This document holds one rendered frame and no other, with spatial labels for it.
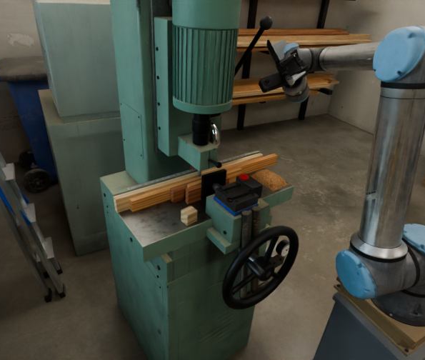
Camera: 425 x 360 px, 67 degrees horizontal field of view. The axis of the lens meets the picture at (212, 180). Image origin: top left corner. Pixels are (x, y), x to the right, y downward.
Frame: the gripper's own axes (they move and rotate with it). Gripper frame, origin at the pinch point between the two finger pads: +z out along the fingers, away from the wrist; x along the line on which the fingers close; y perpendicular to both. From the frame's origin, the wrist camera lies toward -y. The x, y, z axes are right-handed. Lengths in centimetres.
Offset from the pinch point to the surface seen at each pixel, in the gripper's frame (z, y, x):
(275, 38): -206, 22, -118
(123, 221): 16, -61, 22
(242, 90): -211, -30, -94
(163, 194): 5, -51, 18
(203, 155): 4.0, -33.3, 14.1
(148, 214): 10, -55, 23
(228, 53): 17.1, -10.4, -1.2
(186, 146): 1.6, -37.7, 7.5
